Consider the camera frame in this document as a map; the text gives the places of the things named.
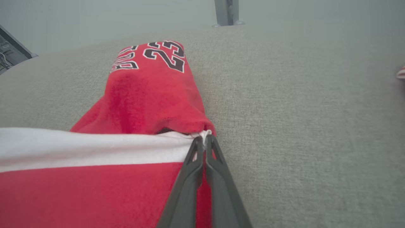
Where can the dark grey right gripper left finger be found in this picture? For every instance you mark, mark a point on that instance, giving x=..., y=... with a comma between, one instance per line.
x=185, y=196

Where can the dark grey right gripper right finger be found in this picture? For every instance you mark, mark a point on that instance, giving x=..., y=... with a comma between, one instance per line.
x=224, y=196

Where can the red shorts with white trim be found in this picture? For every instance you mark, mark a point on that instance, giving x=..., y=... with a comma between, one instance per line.
x=148, y=95

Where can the red jersey with white sleeves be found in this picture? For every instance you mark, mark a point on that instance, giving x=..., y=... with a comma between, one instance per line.
x=401, y=73

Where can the grey fabric sofa cushion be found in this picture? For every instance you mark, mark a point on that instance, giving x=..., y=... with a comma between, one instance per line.
x=300, y=126

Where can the grey table leg with caster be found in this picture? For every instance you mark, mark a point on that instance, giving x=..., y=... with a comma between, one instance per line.
x=15, y=44

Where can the grey metal partition post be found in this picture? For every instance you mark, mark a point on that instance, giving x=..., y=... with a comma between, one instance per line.
x=221, y=12

